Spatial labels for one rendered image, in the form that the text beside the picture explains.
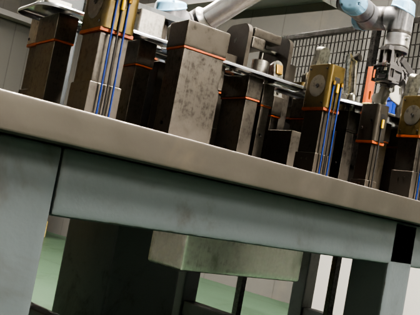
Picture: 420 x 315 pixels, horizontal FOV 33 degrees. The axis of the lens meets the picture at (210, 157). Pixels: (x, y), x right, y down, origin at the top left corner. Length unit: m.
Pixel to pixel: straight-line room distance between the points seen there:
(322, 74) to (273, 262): 0.62
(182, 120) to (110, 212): 0.78
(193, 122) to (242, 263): 0.39
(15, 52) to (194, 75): 7.07
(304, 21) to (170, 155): 5.22
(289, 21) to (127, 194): 5.33
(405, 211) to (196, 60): 0.63
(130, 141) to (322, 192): 0.36
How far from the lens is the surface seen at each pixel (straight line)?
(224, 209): 0.98
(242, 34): 2.20
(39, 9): 1.73
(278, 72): 2.21
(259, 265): 1.44
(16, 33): 8.67
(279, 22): 6.22
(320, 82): 1.90
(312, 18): 5.99
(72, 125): 0.78
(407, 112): 2.15
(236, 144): 1.89
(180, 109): 1.61
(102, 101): 1.49
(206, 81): 1.65
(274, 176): 0.99
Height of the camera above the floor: 0.62
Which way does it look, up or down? 4 degrees up
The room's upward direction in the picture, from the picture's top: 11 degrees clockwise
